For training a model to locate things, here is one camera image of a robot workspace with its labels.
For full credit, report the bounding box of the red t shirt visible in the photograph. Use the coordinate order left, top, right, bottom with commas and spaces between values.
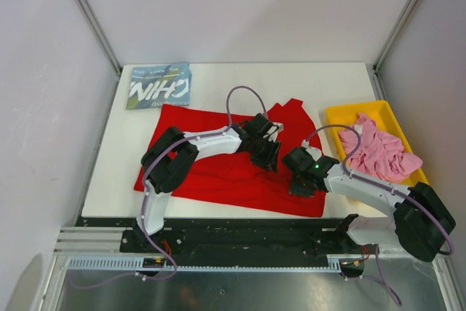
151, 98, 325, 218

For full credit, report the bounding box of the folded blue printed t shirt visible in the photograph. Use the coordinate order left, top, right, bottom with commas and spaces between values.
126, 63, 192, 110

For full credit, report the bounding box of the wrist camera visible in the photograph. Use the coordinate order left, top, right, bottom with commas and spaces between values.
301, 140, 323, 159
272, 122, 284, 133

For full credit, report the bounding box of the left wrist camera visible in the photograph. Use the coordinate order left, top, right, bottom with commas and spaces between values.
272, 122, 284, 133

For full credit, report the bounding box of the right aluminium frame post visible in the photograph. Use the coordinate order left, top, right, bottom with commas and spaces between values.
371, 0, 443, 71

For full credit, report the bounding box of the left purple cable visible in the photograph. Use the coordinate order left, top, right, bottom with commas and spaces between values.
67, 85, 269, 288

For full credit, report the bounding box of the grey slotted cable duct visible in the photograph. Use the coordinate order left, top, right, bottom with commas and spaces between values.
68, 256, 350, 272

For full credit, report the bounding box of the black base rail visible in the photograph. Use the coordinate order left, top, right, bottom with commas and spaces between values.
119, 217, 379, 264

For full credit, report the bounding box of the aluminium frame post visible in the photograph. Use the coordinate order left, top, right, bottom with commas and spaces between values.
371, 0, 443, 71
54, 0, 123, 75

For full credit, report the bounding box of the purple cable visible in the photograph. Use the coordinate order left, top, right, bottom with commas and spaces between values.
67, 85, 269, 288
301, 124, 455, 307

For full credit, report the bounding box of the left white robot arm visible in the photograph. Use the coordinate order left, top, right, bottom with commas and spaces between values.
135, 114, 284, 253

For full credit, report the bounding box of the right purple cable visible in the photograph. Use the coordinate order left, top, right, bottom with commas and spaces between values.
301, 124, 455, 307

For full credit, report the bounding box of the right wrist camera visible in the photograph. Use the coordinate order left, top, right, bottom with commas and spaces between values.
301, 140, 323, 159

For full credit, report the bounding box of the left aluminium frame post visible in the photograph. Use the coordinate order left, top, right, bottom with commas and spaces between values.
54, 0, 123, 75

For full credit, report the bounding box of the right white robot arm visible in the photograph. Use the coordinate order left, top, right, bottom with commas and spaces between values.
282, 146, 456, 262

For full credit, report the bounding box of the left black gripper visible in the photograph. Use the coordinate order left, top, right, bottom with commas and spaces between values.
249, 137, 281, 175

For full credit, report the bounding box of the pink t shirt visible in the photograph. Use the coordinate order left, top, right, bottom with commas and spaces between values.
338, 112, 423, 183

